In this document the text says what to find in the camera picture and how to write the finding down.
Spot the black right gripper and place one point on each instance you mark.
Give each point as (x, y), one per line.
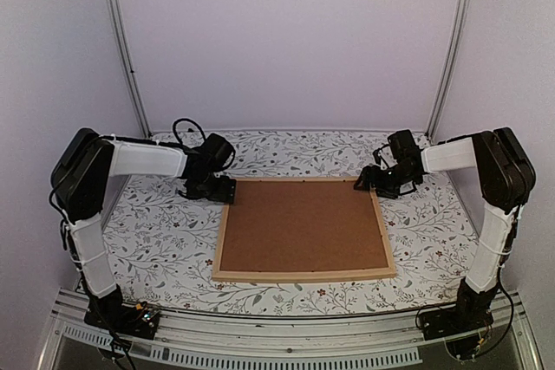
(364, 177)

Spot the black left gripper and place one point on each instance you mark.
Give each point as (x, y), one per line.
(227, 194)

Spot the brown frame backing board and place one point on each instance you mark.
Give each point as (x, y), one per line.
(303, 227)

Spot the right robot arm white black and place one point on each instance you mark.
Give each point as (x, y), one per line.
(506, 177)

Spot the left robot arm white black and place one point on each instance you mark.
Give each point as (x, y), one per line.
(80, 180)

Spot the floral patterned table cover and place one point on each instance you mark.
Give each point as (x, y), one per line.
(162, 247)

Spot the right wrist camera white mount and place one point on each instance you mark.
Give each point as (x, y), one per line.
(380, 157)

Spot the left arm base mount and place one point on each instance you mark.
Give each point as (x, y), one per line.
(140, 320)

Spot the front aluminium rail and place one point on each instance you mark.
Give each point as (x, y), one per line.
(194, 340)

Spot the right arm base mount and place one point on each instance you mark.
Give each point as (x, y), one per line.
(453, 320)

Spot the right aluminium corner post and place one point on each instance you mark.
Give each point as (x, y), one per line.
(448, 68)

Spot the aluminium corner post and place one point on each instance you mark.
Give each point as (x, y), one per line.
(120, 36)
(448, 68)

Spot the left aluminium corner post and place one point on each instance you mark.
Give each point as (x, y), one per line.
(120, 36)

